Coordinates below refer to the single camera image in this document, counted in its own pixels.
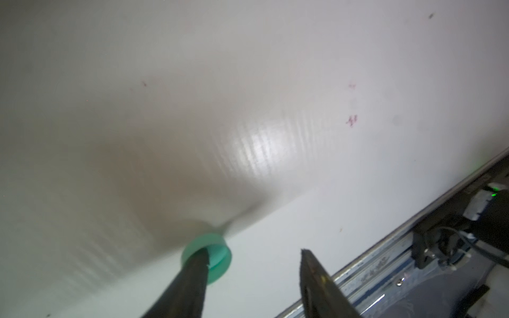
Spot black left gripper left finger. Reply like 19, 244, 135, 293
143, 248, 209, 318

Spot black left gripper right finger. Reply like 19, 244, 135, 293
300, 249, 361, 318

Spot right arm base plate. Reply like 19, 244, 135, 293
412, 156, 508, 269

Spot green cap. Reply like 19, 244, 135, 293
181, 233, 233, 285

